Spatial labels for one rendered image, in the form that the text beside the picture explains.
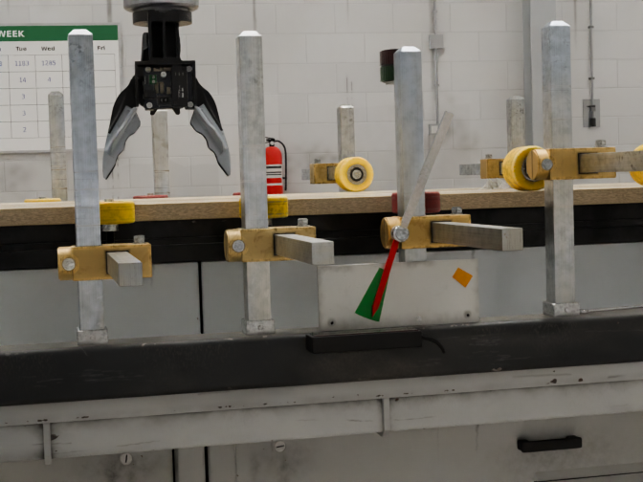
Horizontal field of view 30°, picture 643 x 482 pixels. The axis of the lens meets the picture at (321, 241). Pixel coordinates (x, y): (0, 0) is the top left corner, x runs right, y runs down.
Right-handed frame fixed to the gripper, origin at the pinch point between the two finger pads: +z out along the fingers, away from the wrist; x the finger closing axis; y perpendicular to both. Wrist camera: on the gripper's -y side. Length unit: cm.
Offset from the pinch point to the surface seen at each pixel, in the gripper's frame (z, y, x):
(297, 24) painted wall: -117, -753, 123
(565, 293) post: 20, -35, 64
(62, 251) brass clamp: 9.9, -29.6, -14.6
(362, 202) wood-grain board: 5, -53, 34
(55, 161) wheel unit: -5, -138, -22
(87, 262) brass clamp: 11.7, -28.9, -11.1
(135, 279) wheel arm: 12.5, -4.0, -4.3
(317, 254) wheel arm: 10.3, -5.8, 19.2
